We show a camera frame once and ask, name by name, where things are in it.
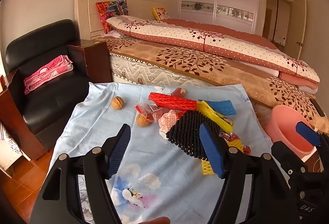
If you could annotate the red foam net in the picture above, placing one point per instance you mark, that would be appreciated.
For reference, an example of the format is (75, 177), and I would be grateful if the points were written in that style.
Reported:
(172, 102)

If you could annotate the black foam net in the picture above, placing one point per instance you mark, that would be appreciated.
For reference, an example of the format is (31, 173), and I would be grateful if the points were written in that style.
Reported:
(185, 131)

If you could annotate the brown wooden cabinet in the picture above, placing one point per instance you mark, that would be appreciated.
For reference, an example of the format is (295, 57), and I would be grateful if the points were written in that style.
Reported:
(12, 116)

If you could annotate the yellow foam net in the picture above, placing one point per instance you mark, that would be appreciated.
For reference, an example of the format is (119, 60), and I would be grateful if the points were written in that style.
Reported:
(207, 168)
(210, 113)

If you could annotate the yellow flowered pillow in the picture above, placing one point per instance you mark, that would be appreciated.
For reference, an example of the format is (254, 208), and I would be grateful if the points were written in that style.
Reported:
(159, 13)

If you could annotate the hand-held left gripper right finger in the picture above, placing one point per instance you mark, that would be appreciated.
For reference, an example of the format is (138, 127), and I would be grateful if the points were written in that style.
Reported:
(210, 152)

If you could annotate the wooden door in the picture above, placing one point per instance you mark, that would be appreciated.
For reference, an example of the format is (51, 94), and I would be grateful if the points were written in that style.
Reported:
(281, 21)

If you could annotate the person's left hand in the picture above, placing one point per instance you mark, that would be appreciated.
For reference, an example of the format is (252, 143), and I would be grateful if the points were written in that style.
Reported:
(156, 221)

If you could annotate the pink crumpled wrapper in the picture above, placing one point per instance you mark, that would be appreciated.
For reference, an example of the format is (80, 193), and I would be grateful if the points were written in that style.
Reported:
(167, 121)

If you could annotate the dark wooden nightstand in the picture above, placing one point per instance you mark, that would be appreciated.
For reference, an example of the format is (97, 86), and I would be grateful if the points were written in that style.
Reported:
(95, 62)

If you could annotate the folded dotted tree-print quilt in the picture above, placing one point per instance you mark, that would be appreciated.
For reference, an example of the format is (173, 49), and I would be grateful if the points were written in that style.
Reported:
(180, 33)

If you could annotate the black leather armchair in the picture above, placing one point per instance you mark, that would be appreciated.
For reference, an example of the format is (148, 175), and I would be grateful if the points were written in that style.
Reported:
(41, 41)

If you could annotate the cream wooden headboard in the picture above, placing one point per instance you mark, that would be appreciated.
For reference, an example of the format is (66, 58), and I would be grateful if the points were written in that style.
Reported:
(138, 5)

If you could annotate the white quilted mattress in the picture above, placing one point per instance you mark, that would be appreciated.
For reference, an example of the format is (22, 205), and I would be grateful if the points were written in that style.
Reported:
(133, 69)

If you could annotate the red picture packet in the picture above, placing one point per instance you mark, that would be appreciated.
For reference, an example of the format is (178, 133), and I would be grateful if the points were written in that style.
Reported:
(180, 91)

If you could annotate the pink plastic basin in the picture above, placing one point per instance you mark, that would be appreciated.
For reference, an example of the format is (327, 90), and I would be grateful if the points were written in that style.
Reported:
(280, 126)

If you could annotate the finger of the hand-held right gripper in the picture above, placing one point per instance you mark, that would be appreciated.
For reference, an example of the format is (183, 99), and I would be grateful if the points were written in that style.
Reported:
(307, 134)

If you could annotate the colourful candy wrapper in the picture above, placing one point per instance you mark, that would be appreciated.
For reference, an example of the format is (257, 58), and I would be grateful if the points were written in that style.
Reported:
(244, 148)

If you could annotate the pink folded cloth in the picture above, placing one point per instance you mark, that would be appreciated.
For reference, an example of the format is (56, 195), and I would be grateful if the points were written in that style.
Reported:
(48, 72)

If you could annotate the brown walnut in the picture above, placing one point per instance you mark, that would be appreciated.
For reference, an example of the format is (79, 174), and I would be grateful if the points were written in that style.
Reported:
(143, 120)
(117, 102)

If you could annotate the light blue floral cloth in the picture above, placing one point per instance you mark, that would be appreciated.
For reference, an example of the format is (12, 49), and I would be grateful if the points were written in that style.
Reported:
(90, 121)

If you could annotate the red patterned pillow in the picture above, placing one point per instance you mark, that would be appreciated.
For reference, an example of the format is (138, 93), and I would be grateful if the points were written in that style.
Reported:
(110, 12)

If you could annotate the red clear candy wrapper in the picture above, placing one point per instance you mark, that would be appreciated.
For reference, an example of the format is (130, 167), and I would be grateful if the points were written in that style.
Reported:
(147, 110)

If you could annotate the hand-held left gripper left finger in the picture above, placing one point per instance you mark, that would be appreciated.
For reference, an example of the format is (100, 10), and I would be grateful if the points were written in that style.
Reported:
(119, 152)

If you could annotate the blue foam net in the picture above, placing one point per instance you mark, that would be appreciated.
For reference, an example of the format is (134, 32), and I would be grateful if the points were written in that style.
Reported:
(221, 107)

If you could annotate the white patterned cloth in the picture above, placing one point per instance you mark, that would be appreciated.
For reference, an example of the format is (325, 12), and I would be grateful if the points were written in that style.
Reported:
(7, 146)

